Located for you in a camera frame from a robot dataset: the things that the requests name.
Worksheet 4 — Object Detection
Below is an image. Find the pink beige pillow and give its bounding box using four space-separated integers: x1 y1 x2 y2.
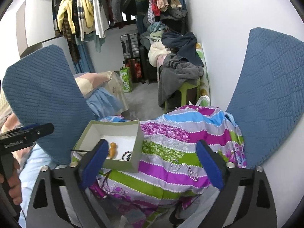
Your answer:
74 73 111 99

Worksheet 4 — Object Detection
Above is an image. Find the white hanging shirt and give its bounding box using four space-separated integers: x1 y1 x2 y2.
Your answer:
93 0 110 38

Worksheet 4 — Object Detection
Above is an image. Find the white cardboard box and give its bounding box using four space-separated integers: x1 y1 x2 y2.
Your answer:
74 120 143 173

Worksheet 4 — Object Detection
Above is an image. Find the green shopping bag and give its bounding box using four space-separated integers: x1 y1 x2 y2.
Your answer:
120 67 133 93

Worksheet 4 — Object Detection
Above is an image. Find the dark bead bracelet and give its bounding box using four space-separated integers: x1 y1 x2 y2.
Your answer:
120 150 132 162

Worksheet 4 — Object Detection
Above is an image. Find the dark suitcase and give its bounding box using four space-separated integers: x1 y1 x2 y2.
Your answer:
120 33 140 60

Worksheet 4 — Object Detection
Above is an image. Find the green plastic stool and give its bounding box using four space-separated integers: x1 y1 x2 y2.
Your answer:
164 79 200 113

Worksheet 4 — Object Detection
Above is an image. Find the silver chain necklace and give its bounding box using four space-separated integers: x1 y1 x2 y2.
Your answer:
170 158 200 182

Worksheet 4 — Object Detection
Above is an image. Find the person's left hand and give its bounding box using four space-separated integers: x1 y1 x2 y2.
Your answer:
7 158 22 205

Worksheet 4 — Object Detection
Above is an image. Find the grey blanket on stool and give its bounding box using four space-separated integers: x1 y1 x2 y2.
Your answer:
158 53 204 107

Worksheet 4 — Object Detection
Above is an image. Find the blue quilted cushion right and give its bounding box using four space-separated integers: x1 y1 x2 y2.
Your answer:
226 27 303 168

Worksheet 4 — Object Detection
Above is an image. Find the blue quilted cushion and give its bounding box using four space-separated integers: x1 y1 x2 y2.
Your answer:
226 27 303 168
2 45 94 165

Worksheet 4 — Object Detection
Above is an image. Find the light blue bedsheet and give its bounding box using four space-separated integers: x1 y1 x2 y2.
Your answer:
86 87 123 120

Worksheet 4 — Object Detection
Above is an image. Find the blue quilted cushion left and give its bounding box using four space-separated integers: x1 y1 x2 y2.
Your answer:
2 45 94 165

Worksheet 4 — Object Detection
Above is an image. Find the dark blue garment pile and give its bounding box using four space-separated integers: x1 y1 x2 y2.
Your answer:
161 31 204 67

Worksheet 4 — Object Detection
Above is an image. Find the colourful floral striped cloth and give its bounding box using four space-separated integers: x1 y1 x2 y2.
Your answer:
90 105 247 227

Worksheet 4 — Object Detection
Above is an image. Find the orange gourd pendant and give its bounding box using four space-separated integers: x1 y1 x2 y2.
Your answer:
109 142 117 159

